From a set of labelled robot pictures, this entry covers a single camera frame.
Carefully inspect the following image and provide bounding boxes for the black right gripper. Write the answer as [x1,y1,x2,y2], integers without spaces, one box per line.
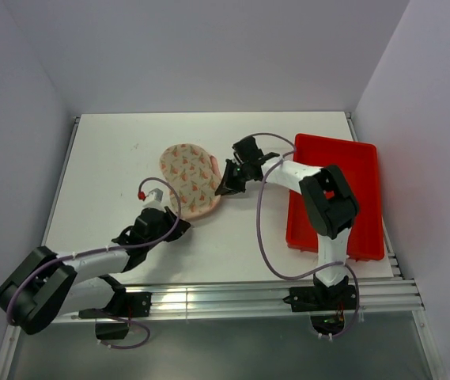
[217,158,251,196]

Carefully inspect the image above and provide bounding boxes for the pink mesh laundry bag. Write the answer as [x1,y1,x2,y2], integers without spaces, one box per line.
[159,143,221,220]

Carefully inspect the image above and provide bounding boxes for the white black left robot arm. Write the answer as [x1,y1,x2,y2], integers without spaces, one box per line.
[0,207,191,335]

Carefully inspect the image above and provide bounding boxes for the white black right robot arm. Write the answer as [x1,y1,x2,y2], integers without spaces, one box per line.
[215,134,359,309]

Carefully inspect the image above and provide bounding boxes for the red plastic tray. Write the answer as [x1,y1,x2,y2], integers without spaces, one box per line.
[286,134,384,261]

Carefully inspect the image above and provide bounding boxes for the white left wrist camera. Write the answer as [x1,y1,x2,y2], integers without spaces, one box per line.
[138,188,164,211]

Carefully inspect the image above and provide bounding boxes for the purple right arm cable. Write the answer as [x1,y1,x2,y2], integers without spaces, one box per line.
[250,132,360,341]

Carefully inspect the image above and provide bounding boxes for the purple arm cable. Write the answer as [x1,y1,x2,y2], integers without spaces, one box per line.
[250,132,360,341]
[6,177,182,352]

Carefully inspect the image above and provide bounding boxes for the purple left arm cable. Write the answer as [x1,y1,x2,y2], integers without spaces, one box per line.
[6,177,182,352]

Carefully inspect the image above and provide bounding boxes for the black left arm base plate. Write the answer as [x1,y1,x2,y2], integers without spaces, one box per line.
[78,292,152,350]

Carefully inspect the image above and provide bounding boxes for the aluminium rail frame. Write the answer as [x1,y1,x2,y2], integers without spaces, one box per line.
[0,112,447,379]

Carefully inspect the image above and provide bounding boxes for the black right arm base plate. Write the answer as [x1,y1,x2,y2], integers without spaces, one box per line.
[282,285,358,313]

